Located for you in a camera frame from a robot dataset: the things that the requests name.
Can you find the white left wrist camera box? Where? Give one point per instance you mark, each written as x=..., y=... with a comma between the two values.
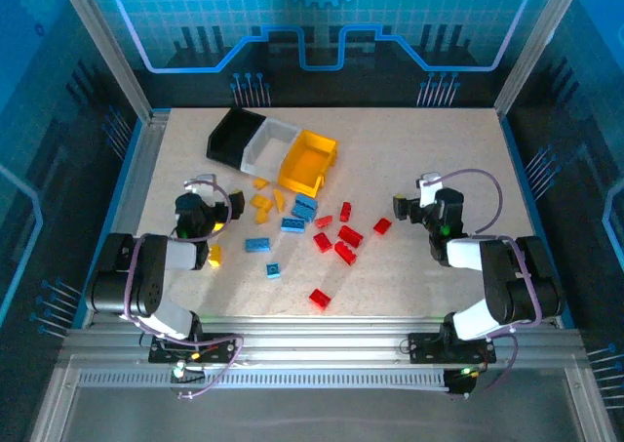
x=205, y=178

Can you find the large blue lego block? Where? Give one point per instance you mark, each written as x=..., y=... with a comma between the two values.
x=304, y=207

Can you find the curved yellow lego piece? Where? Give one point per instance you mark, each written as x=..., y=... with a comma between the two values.
x=279, y=199

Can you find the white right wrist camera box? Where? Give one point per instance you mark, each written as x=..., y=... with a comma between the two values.
x=426, y=193

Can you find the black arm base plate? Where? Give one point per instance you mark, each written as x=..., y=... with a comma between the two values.
x=219, y=347
x=424, y=347

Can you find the yellow plastic bin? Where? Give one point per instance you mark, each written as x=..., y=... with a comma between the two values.
x=297, y=178

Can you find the aluminium upright post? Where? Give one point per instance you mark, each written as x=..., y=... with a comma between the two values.
x=536, y=47
x=108, y=47

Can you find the small yellow lego brick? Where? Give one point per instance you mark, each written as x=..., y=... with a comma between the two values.
x=261, y=183

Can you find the black controller box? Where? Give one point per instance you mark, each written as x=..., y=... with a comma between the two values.
x=458, y=386

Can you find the aluminium front frame rail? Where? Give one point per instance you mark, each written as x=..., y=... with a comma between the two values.
x=317, y=339

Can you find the black plastic bin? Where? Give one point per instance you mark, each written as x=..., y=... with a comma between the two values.
x=226, y=134

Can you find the small blue lego brick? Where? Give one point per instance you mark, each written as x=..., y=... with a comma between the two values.
x=273, y=270

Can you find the white plastic bin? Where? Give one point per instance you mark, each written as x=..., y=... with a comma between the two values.
x=253, y=161

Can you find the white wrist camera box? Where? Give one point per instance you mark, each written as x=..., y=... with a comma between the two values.
x=205, y=178
x=426, y=193

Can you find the aluminium side rail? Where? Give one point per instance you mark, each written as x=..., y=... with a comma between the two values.
x=139, y=169

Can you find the red lego brick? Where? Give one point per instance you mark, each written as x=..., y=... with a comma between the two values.
x=320, y=298
x=345, y=253
x=345, y=211
x=322, y=241
x=350, y=235
x=323, y=221
x=382, y=225

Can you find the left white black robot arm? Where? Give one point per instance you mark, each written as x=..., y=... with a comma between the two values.
x=146, y=276

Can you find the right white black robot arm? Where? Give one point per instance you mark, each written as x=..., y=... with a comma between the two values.
x=507, y=276

